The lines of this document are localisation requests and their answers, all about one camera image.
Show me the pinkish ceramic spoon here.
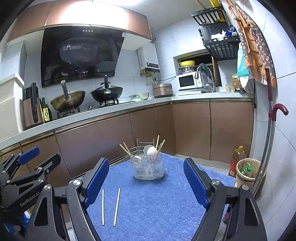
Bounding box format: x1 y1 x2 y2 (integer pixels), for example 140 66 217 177
147 146 158 163

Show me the black wok with lid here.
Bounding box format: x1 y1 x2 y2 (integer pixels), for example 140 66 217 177
90 75 123 102

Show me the bamboo chopstick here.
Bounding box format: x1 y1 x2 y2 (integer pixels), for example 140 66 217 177
101 189 105 226
158 139 166 153
156 135 159 151
119 144 132 159
113 187 121 227
123 142 132 157

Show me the clear plastic utensil holder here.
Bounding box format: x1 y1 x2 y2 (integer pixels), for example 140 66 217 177
129 154 165 180

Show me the white ceramic spoon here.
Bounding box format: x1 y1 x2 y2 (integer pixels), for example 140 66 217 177
144 145 155 155

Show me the olive oil bottle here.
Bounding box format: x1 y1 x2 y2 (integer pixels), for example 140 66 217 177
41 97 52 123

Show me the bronze wok with handle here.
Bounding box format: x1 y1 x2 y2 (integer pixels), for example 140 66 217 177
50 80 86 112

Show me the cooking oil bottle on floor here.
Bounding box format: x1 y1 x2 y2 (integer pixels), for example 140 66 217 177
228 146 246 178

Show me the metal wire rack insert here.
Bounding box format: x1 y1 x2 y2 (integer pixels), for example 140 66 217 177
129 138 155 165

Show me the brown patterned apron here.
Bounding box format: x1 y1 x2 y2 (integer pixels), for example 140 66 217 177
227 1 277 88

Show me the gas stove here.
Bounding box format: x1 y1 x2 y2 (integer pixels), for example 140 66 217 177
57 99 119 118

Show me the yellow oil bottle on counter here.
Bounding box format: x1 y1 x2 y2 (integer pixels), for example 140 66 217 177
232 73 241 89

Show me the brown knife block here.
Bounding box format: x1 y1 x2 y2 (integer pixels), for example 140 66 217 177
23 82 44 130

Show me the beige trash bin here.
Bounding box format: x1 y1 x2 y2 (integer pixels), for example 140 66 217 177
235 158 260 189

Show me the red umbrella handle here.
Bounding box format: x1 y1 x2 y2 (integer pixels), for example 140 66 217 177
268 103 289 122

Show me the black wall dish rack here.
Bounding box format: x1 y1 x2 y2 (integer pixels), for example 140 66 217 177
191 6 240 61

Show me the white water heater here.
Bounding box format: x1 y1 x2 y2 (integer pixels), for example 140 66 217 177
137 43 160 73

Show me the white microwave oven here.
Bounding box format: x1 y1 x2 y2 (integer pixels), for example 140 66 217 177
177 71 202 91

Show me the black range hood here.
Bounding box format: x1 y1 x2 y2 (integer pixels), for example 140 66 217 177
41 26 126 87

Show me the yellow bowl on shelf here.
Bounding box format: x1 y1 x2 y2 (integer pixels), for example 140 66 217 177
179 60 195 67

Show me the blue terry cloth mat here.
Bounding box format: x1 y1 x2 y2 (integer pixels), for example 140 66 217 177
69 152 236 241

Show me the chrome kitchen faucet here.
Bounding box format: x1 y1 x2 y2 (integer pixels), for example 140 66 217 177
195 63 216 92

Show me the metal tray on counter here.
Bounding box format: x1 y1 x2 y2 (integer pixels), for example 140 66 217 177
129 92 149 101

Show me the brown rice cooker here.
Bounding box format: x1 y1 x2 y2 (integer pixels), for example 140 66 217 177
152 83 173 98

